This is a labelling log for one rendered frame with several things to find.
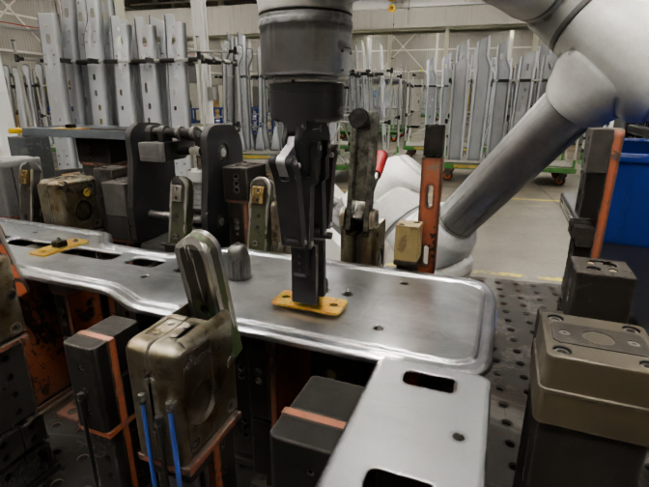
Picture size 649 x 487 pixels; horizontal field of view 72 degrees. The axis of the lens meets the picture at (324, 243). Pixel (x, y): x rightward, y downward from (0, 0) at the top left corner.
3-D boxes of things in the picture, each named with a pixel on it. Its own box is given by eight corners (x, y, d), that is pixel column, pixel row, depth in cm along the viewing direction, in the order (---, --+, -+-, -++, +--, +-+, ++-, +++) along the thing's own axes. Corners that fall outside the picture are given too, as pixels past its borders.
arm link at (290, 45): (364, 21, 45) (363, 84, 47) (284, 27, 49) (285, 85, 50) (333, 5, 37) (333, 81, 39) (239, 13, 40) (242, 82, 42)
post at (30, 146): (38, 295, 127) (4, 136, 113) (62, 285, 134) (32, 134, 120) (57, 299, 124) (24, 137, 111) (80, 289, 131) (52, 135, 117)
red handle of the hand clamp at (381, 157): (343, 214, 67) (369, 147, 76) (345, 224, 68) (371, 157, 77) (370, 217, 65) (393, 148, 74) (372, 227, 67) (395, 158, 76)
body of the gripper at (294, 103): (325, 78, 40) (325, 182, 42) (354, 81, 47) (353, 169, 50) (252, 79, 42) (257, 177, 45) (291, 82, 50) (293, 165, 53)
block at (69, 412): (54, 415, 79) (20, 262, 70) (112, 375, 90) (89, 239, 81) (77, 423, 77) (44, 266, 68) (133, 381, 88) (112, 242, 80)
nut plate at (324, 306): (269, 303, 52) (269, 294, 52) (284, 291, 55) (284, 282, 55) (337, 316, 49) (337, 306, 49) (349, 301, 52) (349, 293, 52)
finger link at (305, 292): (319, 244, 49) (316, 246, 48) (318, 302, 51) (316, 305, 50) (294, 241, 50) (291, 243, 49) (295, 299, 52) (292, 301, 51)
